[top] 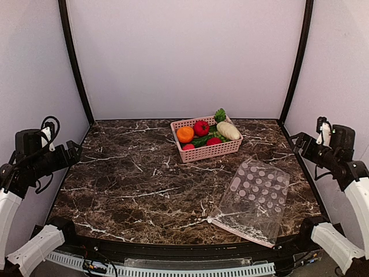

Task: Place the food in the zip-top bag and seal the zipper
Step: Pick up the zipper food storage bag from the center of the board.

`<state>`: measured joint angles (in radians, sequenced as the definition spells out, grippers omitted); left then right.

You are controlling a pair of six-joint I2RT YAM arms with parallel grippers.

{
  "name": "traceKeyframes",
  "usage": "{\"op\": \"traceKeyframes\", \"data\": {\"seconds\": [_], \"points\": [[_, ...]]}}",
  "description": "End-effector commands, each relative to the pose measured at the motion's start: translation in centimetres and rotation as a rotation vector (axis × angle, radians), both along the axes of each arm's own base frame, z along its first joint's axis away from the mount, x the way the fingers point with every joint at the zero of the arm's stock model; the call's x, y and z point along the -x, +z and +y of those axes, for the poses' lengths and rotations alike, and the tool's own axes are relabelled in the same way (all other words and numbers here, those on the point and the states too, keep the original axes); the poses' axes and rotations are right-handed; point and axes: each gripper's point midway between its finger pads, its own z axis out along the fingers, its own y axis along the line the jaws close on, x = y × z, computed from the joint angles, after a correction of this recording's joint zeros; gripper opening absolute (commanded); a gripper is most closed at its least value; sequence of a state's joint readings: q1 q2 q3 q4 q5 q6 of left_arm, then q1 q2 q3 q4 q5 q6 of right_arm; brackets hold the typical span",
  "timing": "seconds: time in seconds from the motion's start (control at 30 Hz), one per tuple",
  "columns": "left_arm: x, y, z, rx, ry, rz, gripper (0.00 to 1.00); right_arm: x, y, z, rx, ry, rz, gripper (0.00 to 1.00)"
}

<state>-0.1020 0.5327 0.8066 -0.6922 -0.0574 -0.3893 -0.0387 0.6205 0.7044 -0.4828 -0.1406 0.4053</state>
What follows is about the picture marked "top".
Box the white toy radish with leaves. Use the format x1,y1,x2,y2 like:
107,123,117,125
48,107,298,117
214,108,240,141

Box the black front table rail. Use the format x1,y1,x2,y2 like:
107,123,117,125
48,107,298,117
57,222,321,270

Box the right black frame post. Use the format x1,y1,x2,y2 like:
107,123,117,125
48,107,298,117
278,0,314,126

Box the red toy fruit right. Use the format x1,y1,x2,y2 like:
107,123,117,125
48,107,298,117
206,137,222,146

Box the red toy fruit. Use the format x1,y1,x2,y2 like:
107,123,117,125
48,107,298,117
206,137,222,146
182,144,195,151

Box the red toy tomato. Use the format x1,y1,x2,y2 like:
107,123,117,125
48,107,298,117
193,121,210,137

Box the clear zip top bag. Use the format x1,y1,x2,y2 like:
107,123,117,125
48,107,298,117
208,159,290,248

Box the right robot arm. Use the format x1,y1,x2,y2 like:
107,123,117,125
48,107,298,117
291,117,368,276

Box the red toy fruit front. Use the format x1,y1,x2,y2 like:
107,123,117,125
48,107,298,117
182,144,195,151

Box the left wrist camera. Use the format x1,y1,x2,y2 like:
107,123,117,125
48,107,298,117
41,122,55,147

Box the green toy cucumber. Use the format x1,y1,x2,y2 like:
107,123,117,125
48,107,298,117
191,125,217,148

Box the white slotted cable duct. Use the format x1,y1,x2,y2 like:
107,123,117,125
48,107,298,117
46,251,276,277

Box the black frame post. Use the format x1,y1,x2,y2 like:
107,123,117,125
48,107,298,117
58,0,95,126
278,0,314,126

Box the orange toy fruit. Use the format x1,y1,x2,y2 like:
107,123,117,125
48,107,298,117
176,126,194,143

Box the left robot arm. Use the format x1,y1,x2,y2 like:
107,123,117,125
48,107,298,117
1,115,82,276

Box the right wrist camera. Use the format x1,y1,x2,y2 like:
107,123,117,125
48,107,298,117
316,117,332,147

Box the green toy grapes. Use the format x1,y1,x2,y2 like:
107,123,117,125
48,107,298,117
213,132,230,143

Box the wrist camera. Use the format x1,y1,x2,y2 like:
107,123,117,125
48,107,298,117
316,117,332,147
41,122,55,147

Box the pink perforated plastic basket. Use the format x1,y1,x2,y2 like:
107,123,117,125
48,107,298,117
170,115,243,163

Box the left black frame post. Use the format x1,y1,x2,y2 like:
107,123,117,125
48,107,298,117
58,0,95,126

